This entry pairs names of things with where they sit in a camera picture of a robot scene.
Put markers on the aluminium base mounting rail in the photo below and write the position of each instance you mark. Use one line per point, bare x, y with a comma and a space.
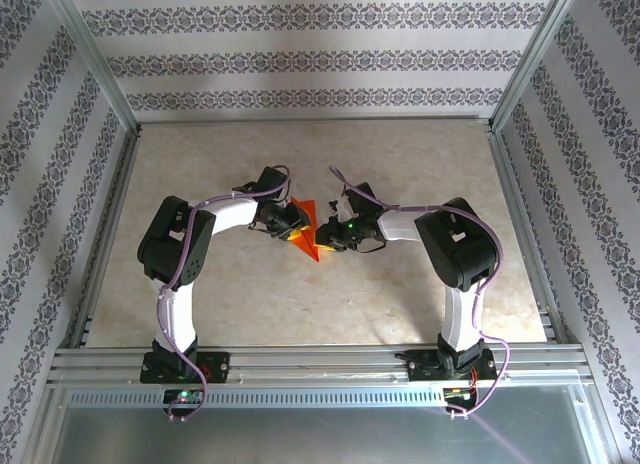
320, 364

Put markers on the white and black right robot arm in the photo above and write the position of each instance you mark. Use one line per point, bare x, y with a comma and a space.
450, 244

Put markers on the circuit board with yellow connector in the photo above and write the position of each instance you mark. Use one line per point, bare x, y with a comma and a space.
457, 393

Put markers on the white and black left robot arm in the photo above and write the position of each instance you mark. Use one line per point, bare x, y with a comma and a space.
230, 216

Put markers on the grey metal sheet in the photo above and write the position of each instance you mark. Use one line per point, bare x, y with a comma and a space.
320, 434

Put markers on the orange paper sheet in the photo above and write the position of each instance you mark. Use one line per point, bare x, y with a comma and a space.
310, 246

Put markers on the long aluminium table edge rail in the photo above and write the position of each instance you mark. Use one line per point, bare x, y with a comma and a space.
107, 234
530, 234

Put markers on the aluminium frame post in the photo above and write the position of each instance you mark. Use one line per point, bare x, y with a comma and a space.
540, 49
95, 59

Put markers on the circuit board with green light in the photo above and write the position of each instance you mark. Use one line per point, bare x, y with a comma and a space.
184, 395

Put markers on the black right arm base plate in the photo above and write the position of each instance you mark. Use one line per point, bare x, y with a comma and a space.
425, 364

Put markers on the short aluminium table edge rail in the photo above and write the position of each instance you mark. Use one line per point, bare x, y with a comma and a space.
320, 120

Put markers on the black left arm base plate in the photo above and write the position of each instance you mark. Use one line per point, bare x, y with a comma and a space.
217, 366

